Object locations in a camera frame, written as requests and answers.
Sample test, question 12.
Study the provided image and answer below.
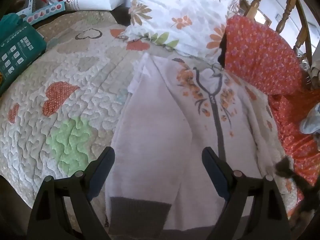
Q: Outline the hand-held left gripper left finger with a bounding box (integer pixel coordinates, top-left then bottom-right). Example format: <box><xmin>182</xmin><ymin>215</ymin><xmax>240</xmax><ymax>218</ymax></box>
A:
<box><xmin>27</xmin><ymin>146</ymin><xmax>116</xmax><ymax>240</ymax></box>

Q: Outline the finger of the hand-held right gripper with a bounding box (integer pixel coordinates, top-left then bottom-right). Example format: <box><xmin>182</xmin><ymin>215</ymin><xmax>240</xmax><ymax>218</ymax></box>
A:
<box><xmin>274</xmin><ymin>156</ymin><xmax>316</xmax><ymax>213</ymax></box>

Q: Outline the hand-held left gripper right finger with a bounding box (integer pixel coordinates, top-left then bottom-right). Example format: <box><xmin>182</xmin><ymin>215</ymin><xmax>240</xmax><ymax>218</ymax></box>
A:
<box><xmin>201</xmin><ymin>147</ymin><xmax>292</xmax><ymax>240</ymax></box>

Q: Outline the white fleece zip jacket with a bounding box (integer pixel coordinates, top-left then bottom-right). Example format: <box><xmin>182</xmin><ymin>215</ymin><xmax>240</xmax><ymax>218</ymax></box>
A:
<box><xmin>105</xmin><ymin>54</ymin><xmax>299</xmax><ymax>232</ymax></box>

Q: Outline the orange floral cloth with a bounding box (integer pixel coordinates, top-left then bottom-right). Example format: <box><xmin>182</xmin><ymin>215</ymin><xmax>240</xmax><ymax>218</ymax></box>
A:
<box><xmin>267</xmin><ymin>89</ymin><xmax>320</xmax><ymax>188</ymax></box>

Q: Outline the light blue cloth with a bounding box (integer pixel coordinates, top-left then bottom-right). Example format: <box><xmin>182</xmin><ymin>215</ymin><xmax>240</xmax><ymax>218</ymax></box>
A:
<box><xmin>300</xmin><ymin>102</ymin><xmax>320</xmax><ymax>135</ymax></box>

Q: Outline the white crumpled cloth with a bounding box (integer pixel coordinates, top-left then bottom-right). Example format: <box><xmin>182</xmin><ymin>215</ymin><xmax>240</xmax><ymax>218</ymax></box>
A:
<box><xmin>304</xmin><ymin>64</ymin><xmax>320</xmax><ymax>85</ymax></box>

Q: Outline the heart patterned quilt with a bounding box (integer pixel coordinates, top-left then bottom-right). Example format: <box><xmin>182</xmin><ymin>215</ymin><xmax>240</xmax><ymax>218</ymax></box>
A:
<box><xmin>0</xmin><ymin>10</ymin><xmax>300</xmax><ymax>240</ymax></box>

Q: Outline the orange floral pillow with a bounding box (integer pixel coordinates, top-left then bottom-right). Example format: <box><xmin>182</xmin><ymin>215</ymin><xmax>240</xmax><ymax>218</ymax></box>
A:
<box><xmin>224</xmin><ymin>15</ymin><xmax>304</xmax><ymax>95</ymax></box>

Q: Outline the teal box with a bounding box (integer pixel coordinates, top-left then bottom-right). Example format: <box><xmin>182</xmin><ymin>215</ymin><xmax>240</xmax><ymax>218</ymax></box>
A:
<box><xmin>0</xmin><ymin>12</ymin><xmax>47</xmax><ymax>95</ymax></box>

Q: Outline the white floral pillow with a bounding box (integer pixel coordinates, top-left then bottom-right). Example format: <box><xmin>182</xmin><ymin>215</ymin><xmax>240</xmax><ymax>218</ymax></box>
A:
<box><xmin>120</xmin><ymin>0</ymin><xmax>242</xmax><ymax>60</ymax></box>

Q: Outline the colourful cardboard box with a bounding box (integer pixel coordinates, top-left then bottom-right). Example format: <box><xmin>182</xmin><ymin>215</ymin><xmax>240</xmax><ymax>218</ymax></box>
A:
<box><xmin>15</xmin><ymin>0</ymin><xmax>67</xmax><ymax>25</ymax></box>

